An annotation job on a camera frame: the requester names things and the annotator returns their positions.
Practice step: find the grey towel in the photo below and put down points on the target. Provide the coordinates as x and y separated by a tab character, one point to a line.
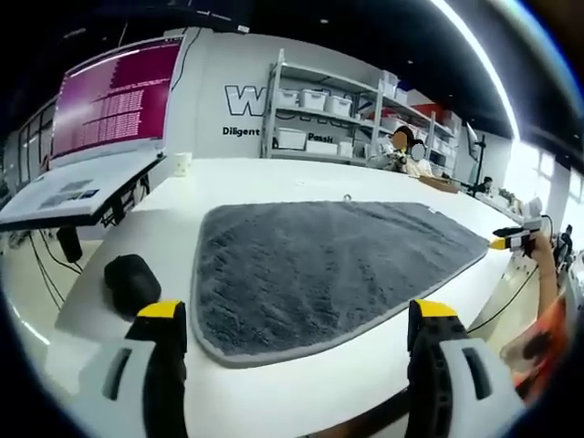
319	274

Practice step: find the brown cardboard box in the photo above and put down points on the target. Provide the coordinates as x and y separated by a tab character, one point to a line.
440	183

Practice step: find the black computer mouse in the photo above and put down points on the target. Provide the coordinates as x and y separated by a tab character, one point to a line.
132	285

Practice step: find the person's arm, orange sleeve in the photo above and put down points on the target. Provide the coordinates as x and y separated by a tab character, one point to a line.
543	347

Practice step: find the grey metal shelving unit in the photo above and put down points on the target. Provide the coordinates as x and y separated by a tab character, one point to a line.
431	118
274	114

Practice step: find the long ceiling light strip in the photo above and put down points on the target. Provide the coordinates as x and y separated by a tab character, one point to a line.
479	59

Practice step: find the white cup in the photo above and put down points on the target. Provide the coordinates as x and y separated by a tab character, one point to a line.
183	165

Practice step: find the white storage shelf with bins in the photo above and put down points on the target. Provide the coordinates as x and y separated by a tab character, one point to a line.
315	99

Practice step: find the pink screen monitor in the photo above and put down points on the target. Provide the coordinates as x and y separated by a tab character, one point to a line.
114	96

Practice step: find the black camera stand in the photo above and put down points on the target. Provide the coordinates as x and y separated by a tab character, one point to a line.
479	164

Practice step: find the black monitor cart post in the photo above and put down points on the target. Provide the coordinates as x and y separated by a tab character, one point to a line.
69	244

